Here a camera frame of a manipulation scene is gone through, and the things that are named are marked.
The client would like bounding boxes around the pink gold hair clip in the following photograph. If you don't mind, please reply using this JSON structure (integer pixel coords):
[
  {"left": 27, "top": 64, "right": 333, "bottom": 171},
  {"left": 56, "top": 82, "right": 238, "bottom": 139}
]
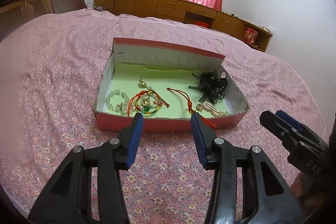
[{"left": 196, "top": 102, "right": 229, "bottom": 117}]

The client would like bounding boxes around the black feather hair accessory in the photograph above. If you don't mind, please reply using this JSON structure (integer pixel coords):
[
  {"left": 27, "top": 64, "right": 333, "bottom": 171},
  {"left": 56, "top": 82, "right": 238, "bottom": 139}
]
[{"left": 188, "top": 71, "right": 228, "bottom": 104}]

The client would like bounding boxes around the red string cord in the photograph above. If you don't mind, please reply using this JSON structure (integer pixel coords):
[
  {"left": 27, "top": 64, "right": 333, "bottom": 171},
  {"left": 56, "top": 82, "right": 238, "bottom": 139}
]
[{"left": 166, "top": 86, "right": 217, "bottom": 128}]

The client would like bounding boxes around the pale green bead bracelet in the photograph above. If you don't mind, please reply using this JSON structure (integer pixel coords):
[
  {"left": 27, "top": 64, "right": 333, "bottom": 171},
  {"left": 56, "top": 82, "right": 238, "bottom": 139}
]
[{"left": 105, "top": 89, "right": 131, "bottom": 113}]

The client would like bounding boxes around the gold green stone earring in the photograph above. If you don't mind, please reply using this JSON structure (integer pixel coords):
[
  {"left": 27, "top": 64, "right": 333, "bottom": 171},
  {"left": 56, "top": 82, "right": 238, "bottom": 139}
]
[{"left": 141, "top": 97, "right": 151, "bottom": 107}]

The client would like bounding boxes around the multicolour braided bracelet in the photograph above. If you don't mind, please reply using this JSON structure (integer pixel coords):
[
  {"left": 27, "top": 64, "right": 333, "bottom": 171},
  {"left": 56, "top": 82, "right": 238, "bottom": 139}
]
[{"left": 126, "top": 90, "right": 170, "bottom": 117}]

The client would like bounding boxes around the right hand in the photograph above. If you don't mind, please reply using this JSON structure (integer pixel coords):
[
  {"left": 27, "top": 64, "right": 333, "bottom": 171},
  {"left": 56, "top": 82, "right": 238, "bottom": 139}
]
[{"left": 290, "top": 172, "right": 335, "bottom": 216}]

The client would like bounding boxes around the red box on shelf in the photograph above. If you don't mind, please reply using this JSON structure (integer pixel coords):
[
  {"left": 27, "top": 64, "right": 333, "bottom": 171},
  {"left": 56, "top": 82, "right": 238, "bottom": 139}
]
[{"left": 243, "top": 27, "right": 259, "bottom": 44}]

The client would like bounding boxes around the pink floral bedspread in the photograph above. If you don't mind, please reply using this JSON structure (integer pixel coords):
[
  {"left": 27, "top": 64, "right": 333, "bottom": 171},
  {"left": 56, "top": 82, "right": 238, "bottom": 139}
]
[{"left": 1, "top": 9, "right": 329, "bottom": 223}]

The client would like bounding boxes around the red cardboard box green liner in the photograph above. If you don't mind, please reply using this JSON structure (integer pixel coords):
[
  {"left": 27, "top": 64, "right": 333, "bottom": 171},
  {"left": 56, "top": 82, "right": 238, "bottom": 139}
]
[{"left": 93, "top": 38, "right": 249, "bottom": 132}]

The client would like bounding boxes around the red item in cabinet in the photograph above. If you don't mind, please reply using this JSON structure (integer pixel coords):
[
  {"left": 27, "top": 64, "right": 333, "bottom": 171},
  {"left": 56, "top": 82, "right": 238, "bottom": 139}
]
[{"left": 194, "top": 20, "right": 210, "bottom": 28}]

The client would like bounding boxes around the long wooden cabinet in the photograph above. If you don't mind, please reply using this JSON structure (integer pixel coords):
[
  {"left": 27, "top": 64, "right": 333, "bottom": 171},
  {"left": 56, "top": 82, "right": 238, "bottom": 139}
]
[{"left": 94, "top": 0, "right": 273, "bottom": 52}]

